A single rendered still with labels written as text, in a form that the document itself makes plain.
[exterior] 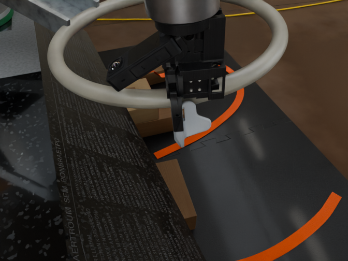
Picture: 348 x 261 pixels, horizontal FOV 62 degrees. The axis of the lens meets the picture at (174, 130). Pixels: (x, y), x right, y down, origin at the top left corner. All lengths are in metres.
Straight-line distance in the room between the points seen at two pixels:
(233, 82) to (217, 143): 1.15
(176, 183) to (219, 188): 0.24
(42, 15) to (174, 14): 0.47
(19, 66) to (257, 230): 1.07
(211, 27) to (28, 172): 0.38
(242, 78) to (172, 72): 0.13
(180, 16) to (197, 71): 0.08
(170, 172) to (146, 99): 0.90
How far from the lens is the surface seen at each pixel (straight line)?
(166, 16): 0.35
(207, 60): 0.40
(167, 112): 1.59
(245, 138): 1.66
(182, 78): 0.40
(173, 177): 1.30
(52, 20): 0.75
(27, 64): 0.82
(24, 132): 0.63
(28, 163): 0.57
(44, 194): 0.52
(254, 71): 0.49
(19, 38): 0.94
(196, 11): 0.34
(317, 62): 2.45
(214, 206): 1.38
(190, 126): 0.45
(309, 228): 1.44
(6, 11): 1.06
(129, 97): 0.45
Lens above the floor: 1.21
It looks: 46 degrees down
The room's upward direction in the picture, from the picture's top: straight up
